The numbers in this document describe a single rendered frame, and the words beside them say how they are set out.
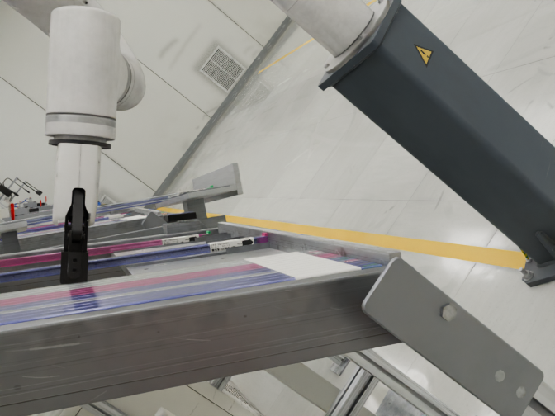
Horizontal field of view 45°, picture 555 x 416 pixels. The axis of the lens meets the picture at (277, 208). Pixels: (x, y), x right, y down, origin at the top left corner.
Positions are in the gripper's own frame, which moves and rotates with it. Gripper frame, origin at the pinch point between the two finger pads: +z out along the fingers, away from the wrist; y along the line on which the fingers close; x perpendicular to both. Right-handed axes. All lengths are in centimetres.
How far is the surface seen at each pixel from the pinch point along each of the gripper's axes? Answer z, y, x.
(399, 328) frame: -0.1, 42.4, 22.5
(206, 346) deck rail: 1.9, 38.0, 8.9
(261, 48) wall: -217, -771, 241
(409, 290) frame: -2.9, 42.4, 23.1
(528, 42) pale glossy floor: -74, -121, 159
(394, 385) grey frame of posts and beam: 26, -32, 63
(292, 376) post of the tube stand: 30, -56, 50
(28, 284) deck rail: 6.1, -30.0, -6.4
